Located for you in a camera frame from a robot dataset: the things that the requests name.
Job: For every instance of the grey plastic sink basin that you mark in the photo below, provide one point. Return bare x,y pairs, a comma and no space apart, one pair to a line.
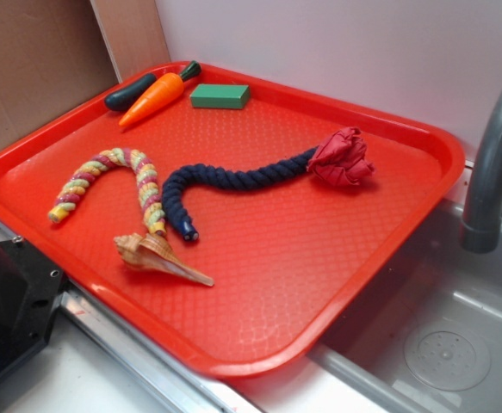
425,335

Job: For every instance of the grey sink faucet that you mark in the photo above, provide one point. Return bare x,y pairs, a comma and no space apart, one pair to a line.
482,214

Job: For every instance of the brown cardboard panel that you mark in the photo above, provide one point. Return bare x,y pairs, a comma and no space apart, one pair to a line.
55,55

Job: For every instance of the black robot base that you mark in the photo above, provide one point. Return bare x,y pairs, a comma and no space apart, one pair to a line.
30,289

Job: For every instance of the orange toy carrot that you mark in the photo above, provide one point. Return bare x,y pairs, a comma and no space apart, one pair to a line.
160,94

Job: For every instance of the dark green toy cucumber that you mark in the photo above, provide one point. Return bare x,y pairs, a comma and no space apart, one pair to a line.
125,97

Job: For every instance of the red plastic tray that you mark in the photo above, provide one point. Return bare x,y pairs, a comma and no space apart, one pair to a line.
285,260

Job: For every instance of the spiral seashell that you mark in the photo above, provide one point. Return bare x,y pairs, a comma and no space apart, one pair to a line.
154,253

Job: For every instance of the green wooden block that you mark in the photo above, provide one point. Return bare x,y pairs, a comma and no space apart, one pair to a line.
224,96

